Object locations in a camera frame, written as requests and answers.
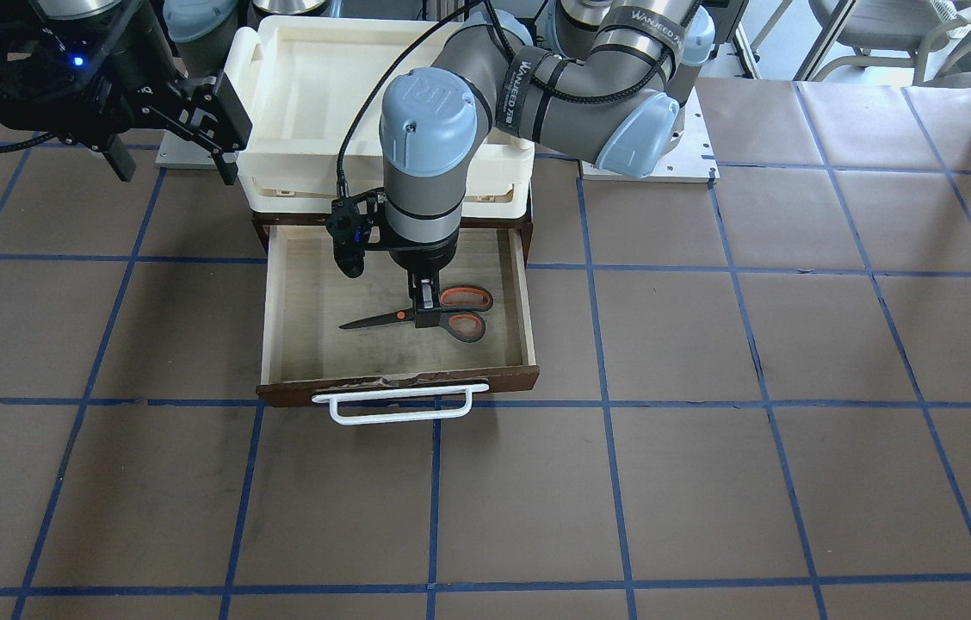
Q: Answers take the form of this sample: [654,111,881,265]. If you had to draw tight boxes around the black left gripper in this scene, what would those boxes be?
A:
[387,239,458,328]

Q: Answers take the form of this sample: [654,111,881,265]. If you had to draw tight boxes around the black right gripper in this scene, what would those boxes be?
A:
[0,17,252,187]

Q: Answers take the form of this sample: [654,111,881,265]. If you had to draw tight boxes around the grey orange scissors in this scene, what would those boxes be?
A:
[337,286,493,343]

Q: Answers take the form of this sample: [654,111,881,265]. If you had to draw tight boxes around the wooden drawer with white handle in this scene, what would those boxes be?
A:
[257,226,540,416]

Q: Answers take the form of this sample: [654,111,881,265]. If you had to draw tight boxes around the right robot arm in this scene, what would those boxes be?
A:
[0,1,252,185]

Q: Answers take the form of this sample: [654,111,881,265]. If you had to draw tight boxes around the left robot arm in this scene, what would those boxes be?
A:
[379,1,716,326]

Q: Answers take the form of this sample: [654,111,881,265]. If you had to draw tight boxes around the white plastic container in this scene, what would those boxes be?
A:
[224,15,535,216]

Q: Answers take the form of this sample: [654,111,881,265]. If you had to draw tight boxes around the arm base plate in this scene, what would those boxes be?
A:
[155,130,215,171]
[581,90,721,183]

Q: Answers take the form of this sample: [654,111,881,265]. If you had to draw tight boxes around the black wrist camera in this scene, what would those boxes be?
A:
[325,188,387,278]

